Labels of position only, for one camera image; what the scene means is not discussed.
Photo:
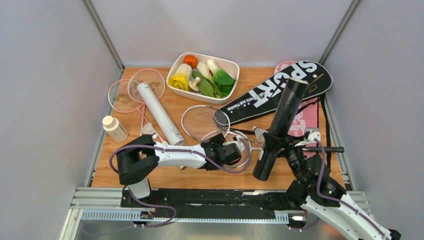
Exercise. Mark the toy green leaf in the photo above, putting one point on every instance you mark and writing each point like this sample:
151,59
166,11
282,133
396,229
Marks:
204,87

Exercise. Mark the white racket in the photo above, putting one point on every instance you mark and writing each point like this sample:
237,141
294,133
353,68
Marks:
245,146
201,122

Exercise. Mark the toy napa cabbage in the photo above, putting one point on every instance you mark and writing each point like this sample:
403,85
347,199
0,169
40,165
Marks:
180,79

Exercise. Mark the toy pumpkin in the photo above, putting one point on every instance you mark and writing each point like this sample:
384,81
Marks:
190,60

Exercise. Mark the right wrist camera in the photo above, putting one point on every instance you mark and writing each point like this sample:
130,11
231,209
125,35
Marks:
311,135

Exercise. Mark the toy mushroom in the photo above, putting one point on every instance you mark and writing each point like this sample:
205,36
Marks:
193,85

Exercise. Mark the pink racket rear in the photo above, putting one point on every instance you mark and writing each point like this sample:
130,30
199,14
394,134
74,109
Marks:
153,79

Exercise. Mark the shuttlecock by pink racket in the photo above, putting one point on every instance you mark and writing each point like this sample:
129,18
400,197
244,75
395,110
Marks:
148,129

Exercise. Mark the white vegetable tray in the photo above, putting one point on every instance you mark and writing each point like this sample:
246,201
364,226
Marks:
229,66

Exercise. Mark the pink racket front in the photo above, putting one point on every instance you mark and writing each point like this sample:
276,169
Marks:
120,100

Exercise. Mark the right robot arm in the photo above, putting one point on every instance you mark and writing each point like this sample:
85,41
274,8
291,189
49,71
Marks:
315,191

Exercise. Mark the black racket bag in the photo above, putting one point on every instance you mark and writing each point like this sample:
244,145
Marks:
264,98

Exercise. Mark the pink racket bag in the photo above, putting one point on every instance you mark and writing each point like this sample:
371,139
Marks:
307,118

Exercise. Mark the shuttlecock centre left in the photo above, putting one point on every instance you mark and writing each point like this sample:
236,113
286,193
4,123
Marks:
259,133

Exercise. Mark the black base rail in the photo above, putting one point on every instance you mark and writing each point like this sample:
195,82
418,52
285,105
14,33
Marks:
192,206

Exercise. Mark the small white bottle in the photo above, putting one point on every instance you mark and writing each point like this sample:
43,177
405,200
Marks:
114,128

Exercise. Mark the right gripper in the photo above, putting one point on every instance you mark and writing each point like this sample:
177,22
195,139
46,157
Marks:
272,143

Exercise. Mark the pink racket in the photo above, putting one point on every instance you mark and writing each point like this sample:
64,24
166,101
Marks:
153,79
120,100

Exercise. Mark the black shuttlecock tube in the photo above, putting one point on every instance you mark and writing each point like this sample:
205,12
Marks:
287,108

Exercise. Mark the toy bok choy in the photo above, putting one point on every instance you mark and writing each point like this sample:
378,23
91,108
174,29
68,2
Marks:
220,80

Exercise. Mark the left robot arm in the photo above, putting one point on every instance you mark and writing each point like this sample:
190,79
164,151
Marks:
137,159

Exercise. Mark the white shuttlecock tube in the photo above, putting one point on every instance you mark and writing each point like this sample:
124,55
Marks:
172,134

